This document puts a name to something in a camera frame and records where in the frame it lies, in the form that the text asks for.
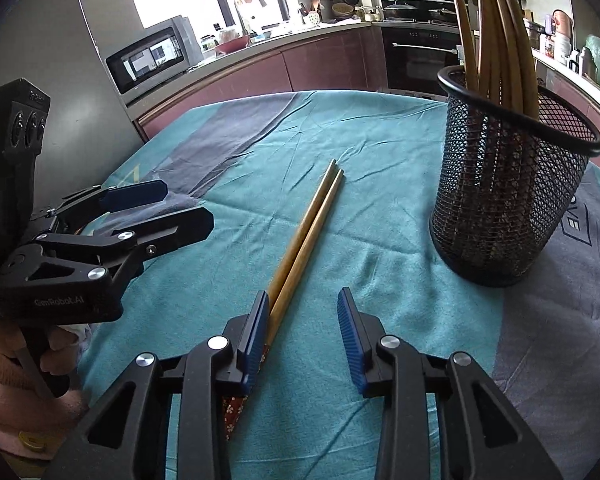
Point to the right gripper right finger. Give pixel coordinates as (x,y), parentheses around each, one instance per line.
(360,333)

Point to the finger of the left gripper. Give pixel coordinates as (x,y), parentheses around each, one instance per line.
(158,236)
(134,195)

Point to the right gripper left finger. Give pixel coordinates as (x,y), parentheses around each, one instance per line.
(247,334)

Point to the bamboo chopstick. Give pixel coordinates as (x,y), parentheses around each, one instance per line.
(275,320)
(285,265)
(529,86)

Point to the brown wooden chopstick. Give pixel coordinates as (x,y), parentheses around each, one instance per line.
(467,39)

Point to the wooden chopstick red pattern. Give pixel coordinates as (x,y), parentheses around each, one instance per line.
(489,77)

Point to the left hand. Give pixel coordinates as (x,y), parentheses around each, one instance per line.
(55,350)

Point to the silver microwave oven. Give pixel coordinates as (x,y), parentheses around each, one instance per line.
(162,52)

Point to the silver refrigerator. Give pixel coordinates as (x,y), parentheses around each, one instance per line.
(88,134)

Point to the teal grey tablecloth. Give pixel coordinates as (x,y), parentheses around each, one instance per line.
(539,340)

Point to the red bowl on counter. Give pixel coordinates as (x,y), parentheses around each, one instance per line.
(233,45)

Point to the black mesh utensil holder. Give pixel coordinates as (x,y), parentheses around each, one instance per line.
(506,180)

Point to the black built-in oven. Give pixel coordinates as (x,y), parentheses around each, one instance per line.
(416,53)

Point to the steel pot on counter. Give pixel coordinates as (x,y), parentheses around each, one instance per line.
(536,33)

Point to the green round appliance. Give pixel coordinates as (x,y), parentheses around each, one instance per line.
(597,57)

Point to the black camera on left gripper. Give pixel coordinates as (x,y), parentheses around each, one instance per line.
(23,112)

